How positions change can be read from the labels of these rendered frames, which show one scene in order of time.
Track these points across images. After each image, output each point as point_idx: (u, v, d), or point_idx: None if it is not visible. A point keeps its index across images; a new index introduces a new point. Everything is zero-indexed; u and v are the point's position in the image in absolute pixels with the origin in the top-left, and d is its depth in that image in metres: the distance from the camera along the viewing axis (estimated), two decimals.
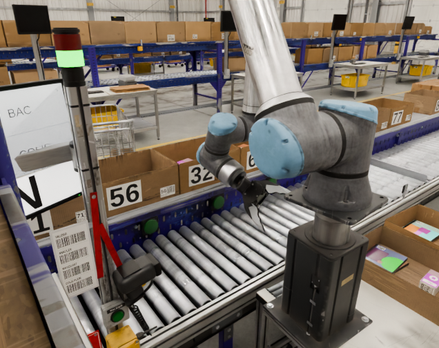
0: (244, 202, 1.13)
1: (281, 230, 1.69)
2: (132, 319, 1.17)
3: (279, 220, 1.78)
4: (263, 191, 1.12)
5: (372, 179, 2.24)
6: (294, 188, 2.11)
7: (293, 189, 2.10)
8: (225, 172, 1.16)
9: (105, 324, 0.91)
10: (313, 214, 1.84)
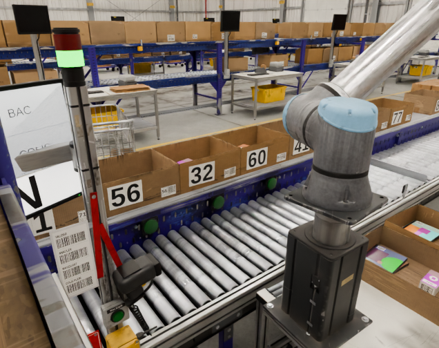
0: None
1: (281, 230, 1.69)
2: (132, 319, 1.17)
3: (279, 220, 1.78)
4: None
5: (372, 179, 2.24)
6: (294, 188, 2.11)
7: (293, 189, 2.10)
8: None
9: (105, 324, 0.91)
10: (313, 214, 1.84)
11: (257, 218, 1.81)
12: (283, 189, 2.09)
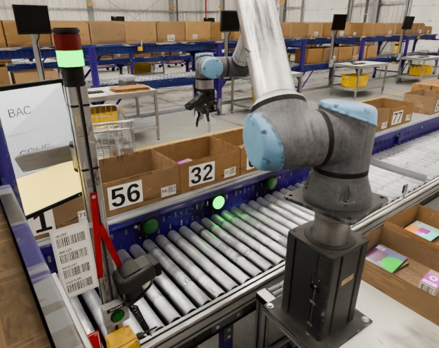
0: (195, 106, 1.76)
1: (281, 230, 1.69)
2: (132, 319, 1.17)
3: (279, 220, 1.78)
4: (204, 112, 1.72)
5: (372, 179, 2.24)
6: (294, 188, 2.11)
7: (293, 189, 2.10)
8: (196, 84, 1.68)
9: (105, 324, 0.91)
10: (313, 214, 1.84)
11: (257, 218, 1.81)
12: (283, 189, 2.09)
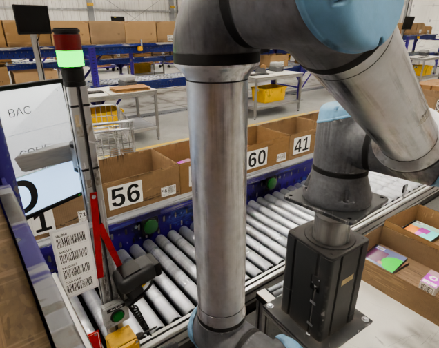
0: None
1: (281, 230, 1.69)
2: (132, 319, 1.17)
3: (279, 220, 1.78)
4: None
5: (372, 179, 2.24)
6: (294, 188, 2.11)
7: (293, 189, 2.10)
8: None
9: (105, 324, 0.91)
10: (313, 214, 1.84)
11: (257, 218, 1.81)
12: (283, 189, 2.09)
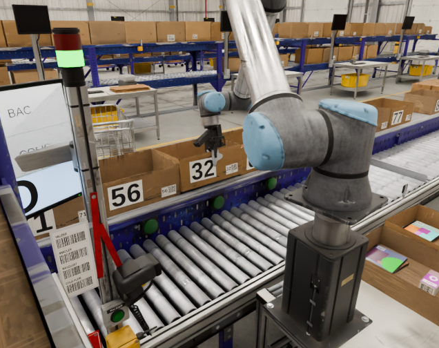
0: (205, 146, 1.79)
1: (281, 230, 1.69)
2: (132, 319, 1.17)
3: (279, 220, 1.78)
4: (213, 147, 1.75)
5: (372, 179, 2.24)
6: (294, 188, 2.11)
7: (293, 189, 2.10)
8: (201, 121, 1.73)
9: (105, 324, 0.91)
10: (313, 214, 1.84)
11: (257, 218, 1.81)
12: (283, 189, 2.09)
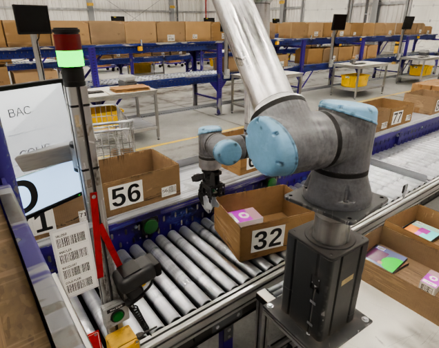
0: None
1: None
2: (132, 319, 1.17)
3: None
4: (203, 192, 1.42)
5: (372, 179, 2.24)
6: (294, 188, 2.11)
7: (293, 189, 2.10)
8: None
9: (105, 324, 0.91)
10: None
11: None
12: None
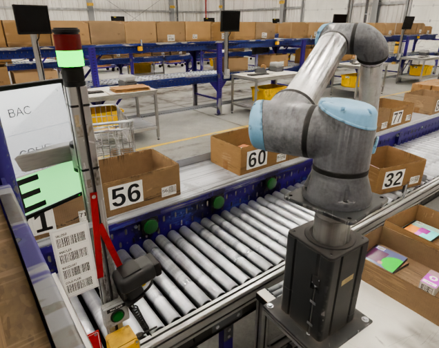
0: None
1: (285, 227, 1.70)
2: (132, 319, 1.17)
3: None
4: None
5: None
6: None
7: None
8: None
9: (105, 324, 0.91)
10: None
11: (260, 214, 1.81)
12: (281, 192, 2.09)
